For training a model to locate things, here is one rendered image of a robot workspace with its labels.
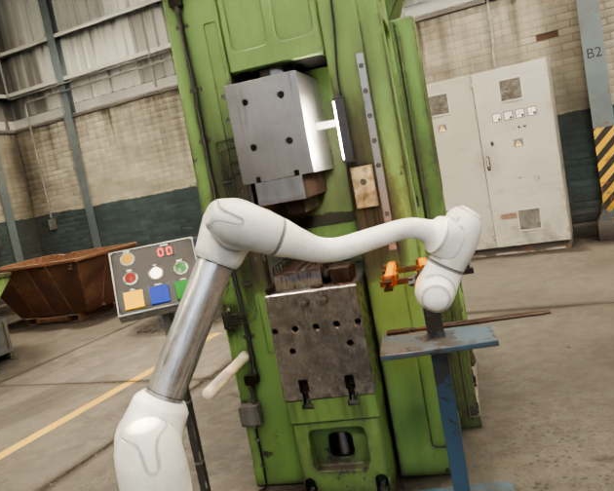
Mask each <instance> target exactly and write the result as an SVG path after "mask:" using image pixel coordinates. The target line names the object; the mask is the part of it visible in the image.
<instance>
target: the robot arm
mask: <svg viewBox="0 0 614 491"><path fill-rule="evenodd" d="M481 228H482V222H481V219H480V215H479V214H477V213H476V212H474V211H473V210H471V209H469V208H466V207H464V206H459V207H455V208H452V209H451V210H450V211H449V212H448V213H447V214H446V216H438V217H436V218H435V219H432V220H431V219H424V218H403V219H398V220H394V221H391V222H388V223H384V224H381V225H378V226H374V227H371V228H368V229H364V230H362V231H359V232H356V233H352V234H349V235H346V236H342V237H337V238H321V237H318V236H315V235H313V234H311V233H309V232H308V231H306V230H304V229H302V228H300V227H299V226H297V225H295V224H294V223H292V222H291V221H289V220H287V219H285V218H283V217H281V216H279V215H278V214H276V213H274V212H272V211H270V210H268V209H265V208H261V207H259V206H257V205H255V204H253V203H251V202H248V201H245V200H242V199H237V198H230V199H218V200H215V201H213V202H212V203H210V205H209V206H208V208H207V210H206V212H205V214H204V216H203V219H202V223H201V227H200V231H199V235H198V239H197V243H196V246H195V251H196V255H198V257H197V260H196V262H195V265H194V268H193V270H192V273H191V275H190V278H189V281H188V283H187V286H186V287H185V290H184V293H183V295H182V298H181V300H180V303H179V306H178V308H177V311H176V313H175V316H174V319H173V323H172V325H171V328H170V331H169V333H168V336H167V338H166V341H165V344H164V346H163V349H162V351H161V354H160V356H159V358H158V361H157V363H156V366H155V369H154V371H153V374H152V376H151V379H150V382H149V384H148V387H147V388H145V389H143V390H141V391H139V392H137V393H136V394H135V395H134V397H133V398H132V400H131V403H130V405H129V407H128V409H127V411H126V413H125V414H124V416H123V418H122V420H121V421H120V423H119V425H118V427H117V429H116V433H115V437H114V466H115V472H116V477H117V482H118V487H119V491H193V488H192V482H191V476H190V471H189V467H188V463H187V459H186V455H185V451H184V447H183V444H182V438H183V433H184V429H185V425H186V422H187V418H188V414H189V412H188V409H187V406H186V403H185V401H184V397H185V395H186V392H187V389H188V387H189V384H190V382H191V379H192V376H193V374H194V371H195V368H196V366H197V363H198V360H199V358H200V355H201V353H202V351H203V348H204V346H205V343H206V340H207V338H208V335H209V333H210V330H211V326H212V323H213V320H214V318H215V315H216V312H217V310H218V307H219V305H220V302H221V299H222V297H223V294H224V291H225V289H226V286H227V285H228V282H229V279H230V277H231V274H232V271H233V269H235V270H236V269H237V268H239V267H240V266H241V264H242V262H243V261H244V259H245V257H246V255H247V254H248V252H249V251H253V252H258V253H263V254H267V255H272V256H277V257H285V258H292V259H298V260H304V261H310V262H318V263H329V262H337V261H341V260H345V259H349V258H352V257H355V256H358V255H360V254H363V253H366V252H369V251H372V250H374V249H377V248H380V247H382V246H386V245H389V244H392V243H395V242H398V241H401V240H405V239H416V240H419V241H421V242H422V243H423V244H424V247H425V249H426V251H428V252H430V256H429V258H428V260H427V262H426V264H425V266H424V268H422V269H419V274H418V273H417V272H415V273H414V274H413V275H412V276H411V278H408V283H409V286H414V285H415V289H414V290H415V297H416V299H417V301H418V303H419V304H420V305H421V306H422V307H423V308H424V309H426V310H428V311H431V312H433V313H440V312H443V311H445V310H446V309H448V308H449V307H450V306H451V304H452V303H453V301H454V298H455V295H456V293H457V289H458V286H459V283H460V281H461V278H462V276H463V273H464V271H465V269H466V268H467V266H468V265H469V263H470V261H471V260H472V258H473V255H474V253H475V251H476V248H477V246H478V243H479V240H480V234H481Z"/></svg>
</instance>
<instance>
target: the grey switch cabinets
mask: <svg viewBox="0 0 614 491"><path fill-rule="evenodd" d="M427 92H428V98H429V103H430V109H431V115H432V121H433V128H434V134H435V140H436V145H437V151H438V157H439V164H440V170H441V181H442V187H443V188H442V189H443V190H442V191H443V196H444V202H445V208H446V210H448V211H450V210H451V209H452V208H455V207H459V206H464V207H466V208H469V209H471V210H473V211H474V212H476V213H477V214H479V215H480V219H481V222H482V228H481V234H480V240H479V243H478V246H477V248H476V251H475V253H474V255H473V258H481V257H489V256H498V255H507V254H516V253H526V252H534V251H543V250H552V249H561V248H572V243H573V241H574V235H573V226H572V219H571V212H570V204H569V198H568V191H567V184H566V177H565V170H564V163H563V157H562V150H561V142H560V135H559V128H558V121H557V114H556V102H555V95H554V87H553V80H552V73H551V67H550V62H549V61H548V60H547V58H546V57H544V58H540V59H535V60H531V61H528V62H523V63H519V64H515V65H511V66H506V67H502V68H498V69H493V70H489V71H485V72H481V73H477V74H473V75H469V76H464V77H460V78H456V79H451V80H447V81H443V82H438V83H435V84H431V85H427Z"/></svg>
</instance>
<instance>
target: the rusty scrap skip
mask: <svg viewBox="0 0 614 491"><path fill-rule="evenodd" d="M136 245H137V243H136V242H135V243H128V244H122V245H111V246H105V247H98V248H92V249H85V250H79V251H72V252H69V253H67V254H54V255H48V256H42V257H37V258H33V259H29V260H25V261H22V262H19V263H15V264H11V265H7V266H3V267H0V274H1V273H9V272H11V273H12V275H10V276H9V277H10V280H9V282H8V283H7V285H6V287H5V289H4V291H3V292H2V294H1V296H0V298H1V299H2V300H3V301H4V302H5V303H6V304H7V305H8V306H9V307H10V308H11V309H12V310H13V311H14V312H15V313H16V314H17V315H18V316H19V317H21V318H22V319H27V320H25V324H26V326H32V325H38V324H41V323H49V322H60V321H68V322H75V321H82V320H85V319H87V318H90V317H92V316H95V315H97V314H100V313H103V312H105V311H108V310H110V309H113V308H114V305H113V302H116V300H115V293H114V287H113V281H112V275H111V269H110V262H109V256H108V253H110V252H115V251H120V250H125V249H130V248H134V246H136ZM67 314H70V315H68V316H65V315H67Z"/></svg>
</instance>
